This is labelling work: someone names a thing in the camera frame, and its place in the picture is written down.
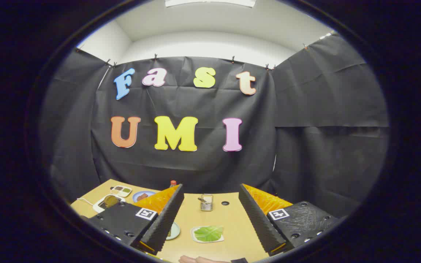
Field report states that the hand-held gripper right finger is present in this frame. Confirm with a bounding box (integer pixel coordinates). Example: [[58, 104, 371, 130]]
[[238, 183, 340, 256]]

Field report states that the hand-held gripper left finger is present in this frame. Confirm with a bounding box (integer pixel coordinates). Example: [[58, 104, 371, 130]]
[[86, 184, 185, 255]]

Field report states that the green lettuce leaf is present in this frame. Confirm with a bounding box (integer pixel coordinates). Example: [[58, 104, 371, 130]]
[[194, 226, 224, 242]]

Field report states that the pale green plate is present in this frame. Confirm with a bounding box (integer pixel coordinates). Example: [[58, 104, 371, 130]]
[[166, 222, 181, 241]]

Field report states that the blue plate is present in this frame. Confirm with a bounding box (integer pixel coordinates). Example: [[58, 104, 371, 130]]
[[132, 191, 157, 203]]

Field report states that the small white plate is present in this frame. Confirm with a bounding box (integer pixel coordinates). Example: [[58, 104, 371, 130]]
[[190, 225, 225, 244]]

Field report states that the white divided seasoning tray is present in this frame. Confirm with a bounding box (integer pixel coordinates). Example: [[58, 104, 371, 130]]
[[110, 185, 133, 198]]

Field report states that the black backdrop cloth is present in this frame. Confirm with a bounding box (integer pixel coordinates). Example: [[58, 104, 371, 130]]
[[39, 33, 390, 220]]

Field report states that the white toaster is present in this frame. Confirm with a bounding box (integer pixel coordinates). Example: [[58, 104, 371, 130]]
[[93, 194, 126, 213]]

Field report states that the ceiling light panel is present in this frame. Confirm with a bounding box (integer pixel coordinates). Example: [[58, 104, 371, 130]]
[[165, 0, 257, 8]]

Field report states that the metal wire basket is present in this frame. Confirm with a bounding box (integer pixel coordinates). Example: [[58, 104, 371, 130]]
[[200, 194, 214, 212]]

